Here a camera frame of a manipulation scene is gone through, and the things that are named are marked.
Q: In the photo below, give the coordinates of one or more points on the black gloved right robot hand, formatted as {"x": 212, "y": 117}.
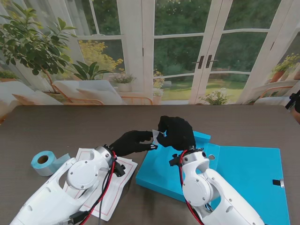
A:
{"x": 178, "y": 136}

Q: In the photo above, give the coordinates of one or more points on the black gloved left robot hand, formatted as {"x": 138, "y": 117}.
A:
{"x": 129, "y": 143}

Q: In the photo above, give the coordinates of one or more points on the white peeled label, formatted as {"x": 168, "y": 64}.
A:
{"x": 155, "y": 137}

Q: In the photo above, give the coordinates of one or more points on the blue plastic file box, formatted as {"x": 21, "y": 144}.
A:
{"x": 248, "y": 168}

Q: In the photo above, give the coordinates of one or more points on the blue-backed white label roll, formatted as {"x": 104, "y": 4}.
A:
{"x": 44, "y": 166}

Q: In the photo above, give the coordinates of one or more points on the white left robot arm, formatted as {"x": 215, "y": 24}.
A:
{"x": 82, "y": 175}

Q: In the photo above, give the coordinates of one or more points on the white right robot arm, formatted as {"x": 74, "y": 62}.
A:
{"x": 199, "y": 185}

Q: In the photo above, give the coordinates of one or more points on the red-lined white paper sheet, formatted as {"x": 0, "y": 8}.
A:
{"x": 114, "y": 194}
{"x": 82, "y": 153}

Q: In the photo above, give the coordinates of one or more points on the printed garden window backdrop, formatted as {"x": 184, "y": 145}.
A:
{"x": 178, "y": 47}

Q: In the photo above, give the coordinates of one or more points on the black tripod stand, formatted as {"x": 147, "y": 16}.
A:
{"x": 293, "y": 99}

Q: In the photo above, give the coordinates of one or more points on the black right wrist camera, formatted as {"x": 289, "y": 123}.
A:
{"x": 176, "y": 160}

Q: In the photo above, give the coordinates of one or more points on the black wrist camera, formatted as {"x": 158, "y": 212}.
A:
{"x": 120, "y": 170}
{"x": 176, "y": 160}

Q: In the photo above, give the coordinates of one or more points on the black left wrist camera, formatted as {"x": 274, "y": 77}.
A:
{"x": 120, "y": 170}

